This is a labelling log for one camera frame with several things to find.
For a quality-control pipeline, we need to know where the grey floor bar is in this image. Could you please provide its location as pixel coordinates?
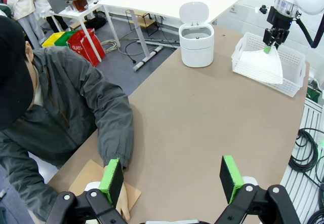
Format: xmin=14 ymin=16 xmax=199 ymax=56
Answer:
xmin=137 ymin=39 xmax=181 ymax=45

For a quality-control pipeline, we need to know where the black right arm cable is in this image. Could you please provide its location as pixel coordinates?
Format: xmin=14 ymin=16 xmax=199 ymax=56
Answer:
xmin=295 ymin=12 xmax=324 ymax=49

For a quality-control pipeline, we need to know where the yellow recycling bag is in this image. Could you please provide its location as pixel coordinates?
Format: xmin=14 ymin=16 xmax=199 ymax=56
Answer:
xmin=41 ymin=31 xmax=66 ymax=48

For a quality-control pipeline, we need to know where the glass jar brown liquid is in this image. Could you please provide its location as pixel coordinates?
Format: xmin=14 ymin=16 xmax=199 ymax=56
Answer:
xmin=71 ymin=0 xmax=90 ymax=13

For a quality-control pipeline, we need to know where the beige coiled cable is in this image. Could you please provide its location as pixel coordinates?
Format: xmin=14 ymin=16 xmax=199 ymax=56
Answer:
xmin=100 ymin=39 xmax=120 ymax=54

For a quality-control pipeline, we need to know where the white round trash bin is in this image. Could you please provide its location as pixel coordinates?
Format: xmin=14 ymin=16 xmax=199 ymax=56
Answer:
xmin=178 ymin=1 xmax=215 ymax=68

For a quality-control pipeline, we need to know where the red recycling bag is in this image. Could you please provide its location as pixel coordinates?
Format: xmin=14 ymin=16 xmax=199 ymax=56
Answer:
xmin=66 ymin=28 xmax=106 ymax=68

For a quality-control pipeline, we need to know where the spiral notebook kraft cover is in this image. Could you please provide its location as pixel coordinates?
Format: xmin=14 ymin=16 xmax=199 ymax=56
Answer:
xmin=67 ymin=159 xmax=142 ymax=214

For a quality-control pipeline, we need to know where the green recycling bag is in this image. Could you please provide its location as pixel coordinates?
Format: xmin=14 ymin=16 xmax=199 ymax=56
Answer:
xmin=54 ymin=30 xmax=78 ymax=46

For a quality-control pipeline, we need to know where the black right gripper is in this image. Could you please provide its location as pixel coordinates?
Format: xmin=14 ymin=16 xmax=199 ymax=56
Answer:
xmin=262 ymin=6 xmax=292 ymax=54

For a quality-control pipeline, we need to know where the seated person grey jacket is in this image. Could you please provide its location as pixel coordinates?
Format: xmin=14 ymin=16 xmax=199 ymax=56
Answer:
xmin=0 ymin=41 xmax=135 ymax=222

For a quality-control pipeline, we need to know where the white ribbed cable tray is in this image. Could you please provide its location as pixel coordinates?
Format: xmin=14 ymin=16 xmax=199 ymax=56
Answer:
xmin=280 ymin=98 xmax=324 ymax=224

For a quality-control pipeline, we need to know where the small white table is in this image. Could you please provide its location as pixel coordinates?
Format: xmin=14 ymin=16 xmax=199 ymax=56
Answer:
xmin=49 ymin=2 xmax=122 ymax=63

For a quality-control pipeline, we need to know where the person's left forearm grey sleeve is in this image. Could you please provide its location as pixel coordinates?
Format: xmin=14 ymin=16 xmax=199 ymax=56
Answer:
xmin=92 ymin=82 xmax=135 ymax=169

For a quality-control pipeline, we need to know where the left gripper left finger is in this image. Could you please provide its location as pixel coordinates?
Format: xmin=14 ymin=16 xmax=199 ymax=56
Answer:
xmin=45 ymin=157 xmax=125 ymax=224

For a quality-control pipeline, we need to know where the white perforated plastic basket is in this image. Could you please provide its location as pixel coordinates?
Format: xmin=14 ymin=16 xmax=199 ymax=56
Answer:
xmin=230 ymin=31 xmax=307 ymax=98

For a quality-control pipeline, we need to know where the person's left hand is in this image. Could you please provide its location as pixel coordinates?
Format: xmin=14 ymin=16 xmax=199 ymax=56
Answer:
xmin=114 ymin=181 xmax=132 ymax=222

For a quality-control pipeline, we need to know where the mannequin red beige jacket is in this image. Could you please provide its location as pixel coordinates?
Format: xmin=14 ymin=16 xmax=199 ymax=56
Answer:
xmin=3 ymin=0 xmax=47 ymax=50

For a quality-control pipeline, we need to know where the wooden shelf black frame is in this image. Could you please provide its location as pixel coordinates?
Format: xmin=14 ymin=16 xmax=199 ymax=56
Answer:
xmin=125 ymin=9 xmax=159 ymax=38

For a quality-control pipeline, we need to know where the person's right forearm grey sleeve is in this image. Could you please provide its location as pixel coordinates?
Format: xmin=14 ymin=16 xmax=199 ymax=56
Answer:
xmin=0 ymin=142 xmax=59 ymax=222

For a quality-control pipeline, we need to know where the black cable bundle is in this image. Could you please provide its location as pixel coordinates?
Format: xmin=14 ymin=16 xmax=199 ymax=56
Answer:
xmin=288 ymin=127 xmax=324 ymax=224

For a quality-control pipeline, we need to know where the white paper sheet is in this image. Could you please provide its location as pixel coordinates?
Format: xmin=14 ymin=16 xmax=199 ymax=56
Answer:
xmin=237 ymin=45 xmax=284 ymax=85

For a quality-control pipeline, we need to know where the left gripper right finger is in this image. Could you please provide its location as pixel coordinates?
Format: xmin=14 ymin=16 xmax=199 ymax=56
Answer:
xmin=214 ymin=155 xmax=301 ymax=224

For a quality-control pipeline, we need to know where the black floor cable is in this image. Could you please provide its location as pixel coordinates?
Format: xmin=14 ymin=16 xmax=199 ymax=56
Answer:
xmin=118 ymin=31 xmax=158 ymax=64

